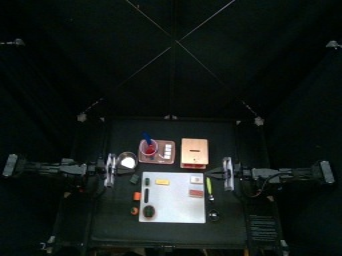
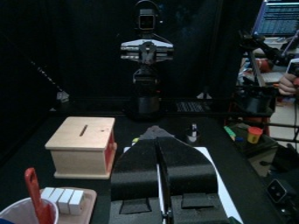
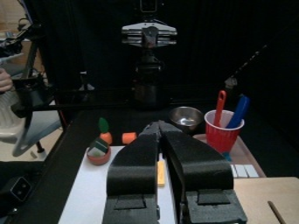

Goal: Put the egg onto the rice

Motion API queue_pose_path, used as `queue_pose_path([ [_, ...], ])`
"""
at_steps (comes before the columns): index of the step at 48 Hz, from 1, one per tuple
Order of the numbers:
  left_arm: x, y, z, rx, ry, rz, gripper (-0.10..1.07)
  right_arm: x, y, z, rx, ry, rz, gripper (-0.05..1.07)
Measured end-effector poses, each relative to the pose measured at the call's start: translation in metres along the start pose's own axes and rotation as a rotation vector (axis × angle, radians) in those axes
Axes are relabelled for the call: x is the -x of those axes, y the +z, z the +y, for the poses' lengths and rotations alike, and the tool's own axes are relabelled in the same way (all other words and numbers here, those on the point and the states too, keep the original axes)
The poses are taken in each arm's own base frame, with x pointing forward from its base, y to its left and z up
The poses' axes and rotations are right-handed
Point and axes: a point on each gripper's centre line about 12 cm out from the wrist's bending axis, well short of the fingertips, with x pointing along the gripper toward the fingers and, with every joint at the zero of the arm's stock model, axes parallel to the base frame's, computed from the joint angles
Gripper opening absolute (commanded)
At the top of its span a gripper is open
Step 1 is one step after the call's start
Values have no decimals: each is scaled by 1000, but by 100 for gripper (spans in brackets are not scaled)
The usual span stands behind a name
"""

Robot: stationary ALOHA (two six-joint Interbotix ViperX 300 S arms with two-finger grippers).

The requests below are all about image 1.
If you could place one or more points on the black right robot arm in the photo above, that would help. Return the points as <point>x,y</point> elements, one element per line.
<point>267,173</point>

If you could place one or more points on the small dark green block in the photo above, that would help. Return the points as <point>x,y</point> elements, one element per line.
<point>147,181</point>

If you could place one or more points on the blue toy utensil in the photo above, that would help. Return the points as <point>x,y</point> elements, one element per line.
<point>147,137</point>

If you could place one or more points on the orange toy block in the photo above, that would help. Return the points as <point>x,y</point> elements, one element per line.
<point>136,196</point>

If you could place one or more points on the long dark green stick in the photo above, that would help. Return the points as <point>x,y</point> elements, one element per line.
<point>146,196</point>

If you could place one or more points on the red plastic cup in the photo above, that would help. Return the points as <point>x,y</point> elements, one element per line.
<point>148,152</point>

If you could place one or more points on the red toy tuna slab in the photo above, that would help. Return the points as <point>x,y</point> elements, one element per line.
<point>195,193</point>

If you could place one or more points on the grey frame corner bracket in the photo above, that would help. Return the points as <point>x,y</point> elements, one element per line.
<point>17,42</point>
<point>82,117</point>
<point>259,121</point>
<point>333,44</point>

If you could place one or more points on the yellow toy egg slab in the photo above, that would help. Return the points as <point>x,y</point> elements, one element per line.
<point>162,182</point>

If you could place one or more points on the small black round object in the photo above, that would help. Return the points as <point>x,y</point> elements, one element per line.
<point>214,215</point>

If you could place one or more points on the white toy rice block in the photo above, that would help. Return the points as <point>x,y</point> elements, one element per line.
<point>196,179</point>

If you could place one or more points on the wooden box with red drawer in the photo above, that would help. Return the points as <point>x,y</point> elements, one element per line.
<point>194,151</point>

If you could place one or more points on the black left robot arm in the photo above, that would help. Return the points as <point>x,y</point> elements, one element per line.
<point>44,166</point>

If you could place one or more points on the red toy bowl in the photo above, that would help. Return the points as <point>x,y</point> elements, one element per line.
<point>148,216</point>

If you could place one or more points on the dark grey block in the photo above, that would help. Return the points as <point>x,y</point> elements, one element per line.
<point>134,179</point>

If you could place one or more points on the pink flat tray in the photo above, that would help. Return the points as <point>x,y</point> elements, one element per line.
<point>160,160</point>

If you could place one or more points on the silver metal bowl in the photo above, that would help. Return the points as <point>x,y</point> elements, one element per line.
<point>120,158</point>

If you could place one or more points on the white text label sticker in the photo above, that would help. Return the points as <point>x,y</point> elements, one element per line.
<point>262,230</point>

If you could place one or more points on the white cutting board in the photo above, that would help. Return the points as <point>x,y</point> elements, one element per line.
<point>174,203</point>

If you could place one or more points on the green and white carton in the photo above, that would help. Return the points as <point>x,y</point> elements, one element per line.
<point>148,210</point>

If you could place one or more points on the white round food piece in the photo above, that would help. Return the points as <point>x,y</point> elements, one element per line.
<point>128,162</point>

